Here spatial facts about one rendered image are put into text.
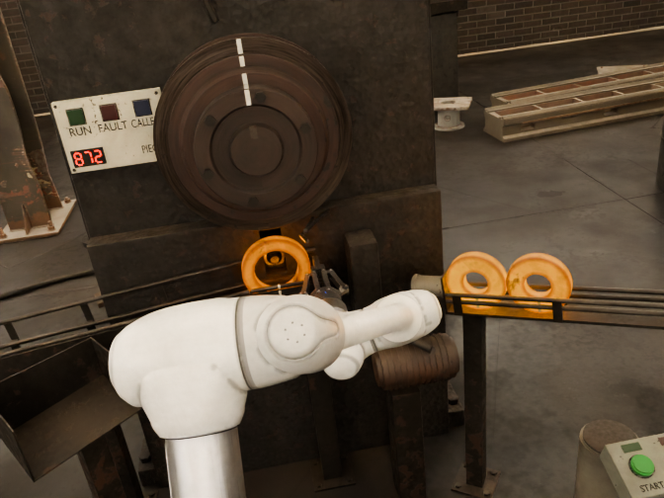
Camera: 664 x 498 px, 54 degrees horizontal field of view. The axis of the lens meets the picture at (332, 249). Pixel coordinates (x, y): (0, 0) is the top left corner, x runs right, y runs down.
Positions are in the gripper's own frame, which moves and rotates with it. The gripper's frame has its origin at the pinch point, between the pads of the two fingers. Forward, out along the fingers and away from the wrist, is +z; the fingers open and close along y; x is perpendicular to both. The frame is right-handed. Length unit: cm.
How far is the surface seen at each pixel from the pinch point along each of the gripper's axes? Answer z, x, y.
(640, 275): 75, -81, 150
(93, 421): -31, -12, -57
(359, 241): -0.2, 5.8, 11.9
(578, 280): 80, -81, 123
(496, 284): -19.1, -1.3, 42.5
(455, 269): -12.9, 0.8, 33.9
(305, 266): -0.1, 0.8, -3.0
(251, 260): 0.0, 5.3, -16.8
